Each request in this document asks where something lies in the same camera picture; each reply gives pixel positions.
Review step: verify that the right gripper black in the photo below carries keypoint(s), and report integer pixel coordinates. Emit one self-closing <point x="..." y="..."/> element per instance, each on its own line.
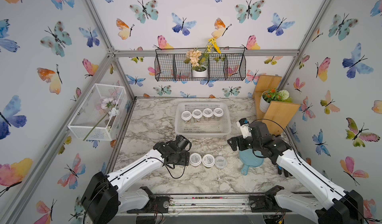
<point x="239" y="139"/>

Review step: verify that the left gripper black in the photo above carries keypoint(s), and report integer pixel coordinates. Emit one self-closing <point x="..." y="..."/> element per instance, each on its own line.
<point x="185" y="160"/>

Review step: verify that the yogurt cup front row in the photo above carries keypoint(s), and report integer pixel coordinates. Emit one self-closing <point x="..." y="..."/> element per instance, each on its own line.
<point x="208" y="160"/>
<point x="195" y="159"/>

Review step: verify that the yogurt cup row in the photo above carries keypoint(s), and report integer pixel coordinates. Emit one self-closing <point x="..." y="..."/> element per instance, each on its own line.
<point x="218" y="113"/>
<point x="207" y="114"/>
<point x="195" y="159"/>
<point x="186" y="116"/>
<point x="208" y="160"/>
<point x="197" y="115"/>

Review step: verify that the yogurt cup back row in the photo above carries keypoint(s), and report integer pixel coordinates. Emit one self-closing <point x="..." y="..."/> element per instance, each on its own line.
<point x="218" y="113"/>
<point x="207" y="114"/>
<point x="186" y="116"/>
<point x="197" y="115"/>

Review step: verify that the yogurt cup clear lid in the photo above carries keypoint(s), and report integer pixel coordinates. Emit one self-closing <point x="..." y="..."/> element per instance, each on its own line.
<point x="220" y="162"/>

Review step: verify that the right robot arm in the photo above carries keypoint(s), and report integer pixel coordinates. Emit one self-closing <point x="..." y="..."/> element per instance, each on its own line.
<point x="332" y="204"/>

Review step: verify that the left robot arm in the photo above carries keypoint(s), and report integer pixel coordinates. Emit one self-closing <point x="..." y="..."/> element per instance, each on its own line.
<point x="109" y="194"/>

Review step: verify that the white plastic basket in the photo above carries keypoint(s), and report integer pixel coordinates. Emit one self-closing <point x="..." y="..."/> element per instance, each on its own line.
<point x="211" y="128"/>

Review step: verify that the wooden corner shelf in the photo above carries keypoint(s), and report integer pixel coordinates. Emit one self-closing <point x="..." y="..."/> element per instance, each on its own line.
<point x="279" y="114"/>

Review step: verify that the blue grey glove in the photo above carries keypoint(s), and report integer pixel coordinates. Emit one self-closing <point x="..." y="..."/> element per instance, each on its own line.
<point x="283" y="171"/>

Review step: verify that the potted plant orange flowers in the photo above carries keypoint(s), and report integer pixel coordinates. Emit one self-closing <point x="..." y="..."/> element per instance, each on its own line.
<point x="273" y="95"/>

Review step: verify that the pink artificial flower stem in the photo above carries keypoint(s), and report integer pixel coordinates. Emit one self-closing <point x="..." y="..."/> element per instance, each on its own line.
<point x="109" y="106"/>

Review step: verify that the white pot with flowers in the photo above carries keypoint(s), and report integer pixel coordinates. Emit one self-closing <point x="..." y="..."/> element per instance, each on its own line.
<point x="200" y="60"/>

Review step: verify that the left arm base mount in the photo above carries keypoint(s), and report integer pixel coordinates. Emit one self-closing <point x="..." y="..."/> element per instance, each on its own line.
<point x="144" y="201"/>

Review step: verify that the aluminium front rail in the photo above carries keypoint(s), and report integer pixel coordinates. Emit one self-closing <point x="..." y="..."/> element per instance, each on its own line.
<point x="239" y="204"/>

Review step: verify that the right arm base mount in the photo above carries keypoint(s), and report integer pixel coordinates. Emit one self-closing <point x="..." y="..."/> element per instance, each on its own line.
<point x="265" y="202"/>

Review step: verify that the white mesh wall box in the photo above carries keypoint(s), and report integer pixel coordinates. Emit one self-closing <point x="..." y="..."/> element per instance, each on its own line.
<point x="89" y="112"/>

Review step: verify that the black wire wall basket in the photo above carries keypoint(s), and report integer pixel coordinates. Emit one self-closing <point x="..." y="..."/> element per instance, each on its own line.
<point x="178" y="65"/>

